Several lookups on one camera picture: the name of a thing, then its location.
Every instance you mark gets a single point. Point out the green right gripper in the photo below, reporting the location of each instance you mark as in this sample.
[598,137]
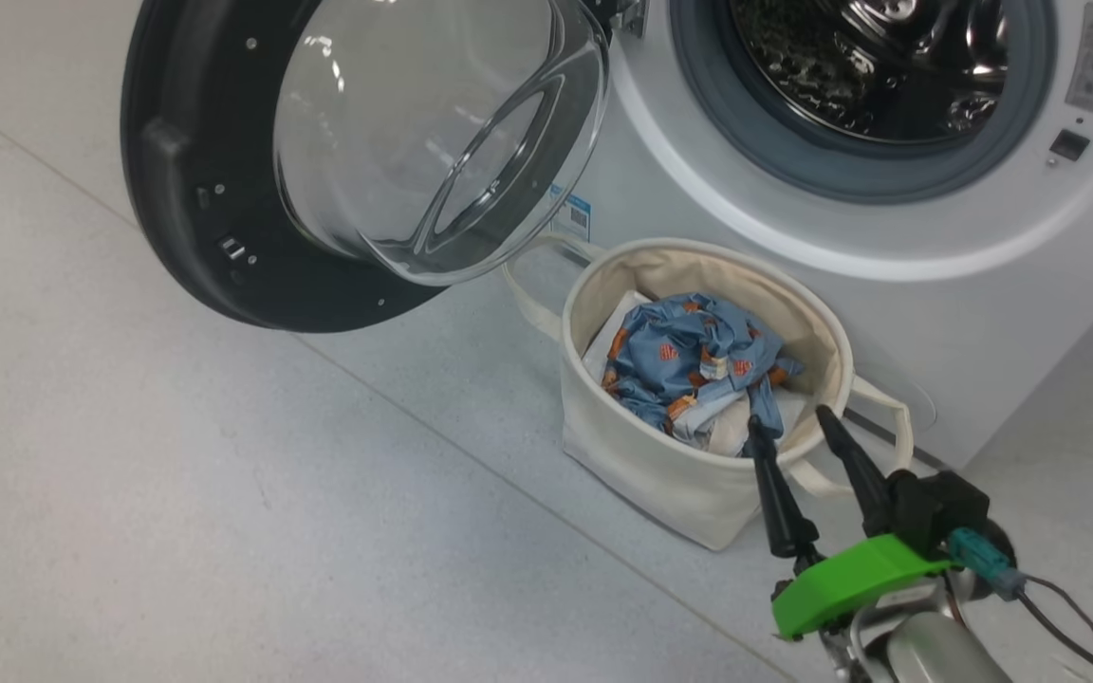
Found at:
[850,583]

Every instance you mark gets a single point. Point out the blue orange patterned garment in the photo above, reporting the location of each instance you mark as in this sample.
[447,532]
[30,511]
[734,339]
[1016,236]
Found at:
[689,351]

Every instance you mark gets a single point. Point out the black round glass washer door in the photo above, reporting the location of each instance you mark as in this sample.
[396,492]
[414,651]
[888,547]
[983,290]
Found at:
[186,209]

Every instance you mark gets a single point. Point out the cream canvas laundry basket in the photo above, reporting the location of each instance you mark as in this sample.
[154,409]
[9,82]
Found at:
[641,455]

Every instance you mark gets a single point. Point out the white front-load washing machine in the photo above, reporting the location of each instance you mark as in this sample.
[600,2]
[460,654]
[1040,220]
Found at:
[983,285]

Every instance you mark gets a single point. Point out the black door latch slot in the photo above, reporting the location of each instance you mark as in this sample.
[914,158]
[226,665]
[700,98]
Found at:
[1069,144]

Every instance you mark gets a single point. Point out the stainless steel washing machine drum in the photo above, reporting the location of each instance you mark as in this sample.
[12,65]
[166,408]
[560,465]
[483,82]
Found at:
[869,66]

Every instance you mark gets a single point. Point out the metal door hinge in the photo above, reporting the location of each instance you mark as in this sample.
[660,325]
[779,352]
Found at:
[627,14]

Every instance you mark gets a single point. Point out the white folded sheet liner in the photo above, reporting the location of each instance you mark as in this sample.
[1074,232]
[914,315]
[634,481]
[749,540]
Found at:
[727,436]

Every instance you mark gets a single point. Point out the blue energy label sticker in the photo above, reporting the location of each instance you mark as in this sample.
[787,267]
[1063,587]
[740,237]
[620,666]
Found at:
[573,214]

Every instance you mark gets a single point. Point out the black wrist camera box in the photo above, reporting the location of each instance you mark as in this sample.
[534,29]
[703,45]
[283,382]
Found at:
[935,507]

